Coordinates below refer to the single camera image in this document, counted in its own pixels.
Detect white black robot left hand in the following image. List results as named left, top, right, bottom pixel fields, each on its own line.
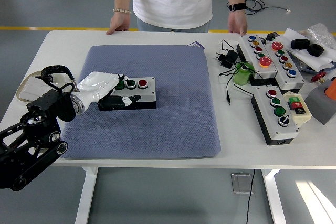
left=76, top=71, right=142, bottom=110

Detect person's right hand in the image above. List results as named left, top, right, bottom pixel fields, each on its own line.
left=106, top=13, right=131, bottom=36

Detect person's left hand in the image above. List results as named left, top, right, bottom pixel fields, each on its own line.
left=227, top=10, right=249, bottom=36

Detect four-button white control box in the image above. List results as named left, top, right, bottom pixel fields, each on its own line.
left=251, top=86, right=301, bottom=146
left=97, top=77, right=157, bottom=111

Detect five-button box plain red stop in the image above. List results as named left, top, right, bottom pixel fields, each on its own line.
left=264, top=40, right=306, bottom=90

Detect five-button box yellow-ringed stop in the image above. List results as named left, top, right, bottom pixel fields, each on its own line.
left=236, top=35, right=278, bottom=80

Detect black wrist watch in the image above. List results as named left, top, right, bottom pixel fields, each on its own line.
left=228, top=2, right=247, bottom=12

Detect small black device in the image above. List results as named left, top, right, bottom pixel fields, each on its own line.
left=266, top=31, right=281, bottom=42

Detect black power adapter plug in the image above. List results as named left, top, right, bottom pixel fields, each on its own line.
left=215, top=49, right=239, bottom=69

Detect purple edged card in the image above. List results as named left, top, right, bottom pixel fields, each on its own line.
left=187, top=41, right=206, bottom=49

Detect green plastic bottle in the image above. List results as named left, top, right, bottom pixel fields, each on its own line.
left=234, top=61, right=255, bottom=86

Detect white oval dish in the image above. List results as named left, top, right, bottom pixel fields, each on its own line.
left=16, top=70, right=66, bottom=103

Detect grey-blue honeycomb mat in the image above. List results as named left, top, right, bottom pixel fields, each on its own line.
left=60, top=45, right=222, bottom=159

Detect clear bubble wrap bag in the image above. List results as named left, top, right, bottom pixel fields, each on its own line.
left=306, top=23, right=336, bottom=49

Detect white foam sheet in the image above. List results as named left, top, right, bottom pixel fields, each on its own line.
left=285, top=27, right=336, bottom=69

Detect blue round plate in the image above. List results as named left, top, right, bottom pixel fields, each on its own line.
left=301, top=61, right=336, bottom=74

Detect white table leg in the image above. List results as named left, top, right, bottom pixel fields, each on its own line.
left=261, top=168, right=287, bottom=224
left=75, top=167, right=99, bottom=224

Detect orange cylinder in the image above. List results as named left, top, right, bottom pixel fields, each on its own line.
left=325, top=77, right=336, bottom=99

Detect grey block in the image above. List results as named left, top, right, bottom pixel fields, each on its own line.
left=306, top=79, right=336, bottom=125

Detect grey floor socket plate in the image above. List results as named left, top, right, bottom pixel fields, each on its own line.
left=230, top=173, right=256, bottom=195

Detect white wall switch plate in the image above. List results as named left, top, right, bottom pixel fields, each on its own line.
left=22, top=79, right=57, bottom=99

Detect black adapter cord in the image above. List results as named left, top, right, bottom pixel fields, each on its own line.
left=219, top=39, right=266, bottom=105

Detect red valve handle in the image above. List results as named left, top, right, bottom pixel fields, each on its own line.
left=311, top=71, right=328, bottom=83

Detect cream switch green red keys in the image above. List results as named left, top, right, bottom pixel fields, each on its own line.
left=282, top=91, right=313, bottom=125

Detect black cable under table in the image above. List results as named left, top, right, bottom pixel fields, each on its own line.
left=245, top=168, right=257, bottom=224

